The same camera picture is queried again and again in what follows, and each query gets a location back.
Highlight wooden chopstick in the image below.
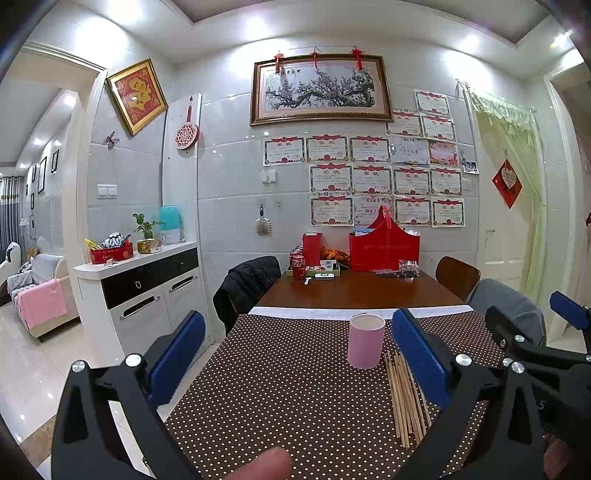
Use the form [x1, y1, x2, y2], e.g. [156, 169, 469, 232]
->
[394, 353, 424, 445]
[384, 351, 402, 440]
[403, 358, 432, 434]

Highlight person's right hand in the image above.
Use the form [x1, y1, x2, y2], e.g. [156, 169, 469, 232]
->
[544, 438, 572, 480]

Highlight person's left hand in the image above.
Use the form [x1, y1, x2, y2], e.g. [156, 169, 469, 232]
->
[225, 447, 291, 480]

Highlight grey cushioned chair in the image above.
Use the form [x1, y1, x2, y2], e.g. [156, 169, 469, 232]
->
[468, 278, 546, 346]

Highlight brown wooden chair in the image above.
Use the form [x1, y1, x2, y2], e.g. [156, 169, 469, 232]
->
[435, 256, 481, 301]

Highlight clear packaged items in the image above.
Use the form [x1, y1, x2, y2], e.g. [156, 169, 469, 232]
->
[397, 260, 421, 278]

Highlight white black sideboard cabinet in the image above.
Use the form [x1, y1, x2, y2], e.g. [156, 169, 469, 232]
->
[73, 242, 206, 366]

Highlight pink blanket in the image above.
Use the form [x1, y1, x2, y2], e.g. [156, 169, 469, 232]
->
[16, 279, 67, 330]

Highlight pink cylindrical cup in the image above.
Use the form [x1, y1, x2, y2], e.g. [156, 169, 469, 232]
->
[348, 313, 386, 370]

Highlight red diamond door decoration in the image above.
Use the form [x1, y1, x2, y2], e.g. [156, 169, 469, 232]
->
[492, 159, 523, 209]

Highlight red gift bag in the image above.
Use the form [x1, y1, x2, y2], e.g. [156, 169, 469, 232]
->
[349, 206, 420, 272]

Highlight red tin box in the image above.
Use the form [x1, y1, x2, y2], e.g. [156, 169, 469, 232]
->
[90, 243, 134, 265]

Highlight green door curtain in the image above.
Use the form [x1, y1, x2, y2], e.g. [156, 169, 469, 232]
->
[462, 84, 547, 301]

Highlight green tray with items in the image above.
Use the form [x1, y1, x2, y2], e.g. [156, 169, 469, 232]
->
[286, 260, 341, 277]

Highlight small green potted plant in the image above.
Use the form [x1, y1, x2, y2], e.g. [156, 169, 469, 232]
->
[133, 213, 162, 254]

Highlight black jacket on chair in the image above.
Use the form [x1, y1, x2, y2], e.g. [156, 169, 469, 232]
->
[212, 256, 281, 334]

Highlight light blue humidifier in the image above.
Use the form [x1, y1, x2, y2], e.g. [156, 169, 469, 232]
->
[159, 205, 181, 244]

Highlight red tall box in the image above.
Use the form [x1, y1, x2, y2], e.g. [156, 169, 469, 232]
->
[303, 232, 322, 266]

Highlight red cola can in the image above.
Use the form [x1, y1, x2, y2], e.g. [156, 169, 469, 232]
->
[290, 249, 305, 279]

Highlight hanging round brush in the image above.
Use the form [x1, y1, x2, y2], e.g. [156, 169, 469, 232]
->
[254, 204, 273, 236]

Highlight plum blossom framed painting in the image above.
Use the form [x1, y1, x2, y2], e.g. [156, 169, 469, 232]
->
[250, 51, 393, 126]

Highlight gold framed red picture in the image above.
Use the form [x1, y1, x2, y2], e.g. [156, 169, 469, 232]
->
[105, 59, 168, 136]

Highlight round red wall ornament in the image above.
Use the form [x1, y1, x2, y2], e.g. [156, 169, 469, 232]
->
[174, 96, 199, 150]

